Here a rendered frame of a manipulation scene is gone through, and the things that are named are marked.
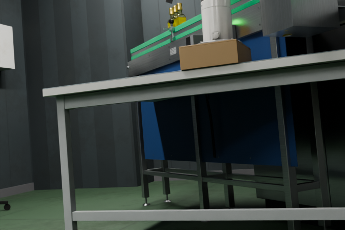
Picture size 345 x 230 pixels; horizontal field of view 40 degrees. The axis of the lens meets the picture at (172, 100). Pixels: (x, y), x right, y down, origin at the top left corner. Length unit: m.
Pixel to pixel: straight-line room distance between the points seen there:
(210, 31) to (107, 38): 3.01
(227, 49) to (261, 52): 0.39
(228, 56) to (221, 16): 0.19
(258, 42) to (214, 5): 0.37
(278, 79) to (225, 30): 0.29
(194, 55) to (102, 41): 3.07
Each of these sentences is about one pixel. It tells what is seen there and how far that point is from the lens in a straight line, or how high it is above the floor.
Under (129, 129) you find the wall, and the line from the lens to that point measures 4.64.
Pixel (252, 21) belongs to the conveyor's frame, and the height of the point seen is 0.98.
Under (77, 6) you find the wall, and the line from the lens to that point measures 5.06.
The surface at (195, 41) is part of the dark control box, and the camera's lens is 2.48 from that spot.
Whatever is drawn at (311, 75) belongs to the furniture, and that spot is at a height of 0.68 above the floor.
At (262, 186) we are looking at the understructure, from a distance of 2.21.
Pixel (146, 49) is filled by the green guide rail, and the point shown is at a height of 1.08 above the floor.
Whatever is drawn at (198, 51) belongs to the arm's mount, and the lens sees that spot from 1.82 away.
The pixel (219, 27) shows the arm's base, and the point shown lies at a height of 0.90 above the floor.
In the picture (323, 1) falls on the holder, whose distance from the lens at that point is 1.81.
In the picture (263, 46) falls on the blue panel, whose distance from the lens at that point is 2.14.
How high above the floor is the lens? 0.53
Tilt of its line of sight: 3 degrees up
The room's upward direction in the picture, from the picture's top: 5 degrees counter-clockwise
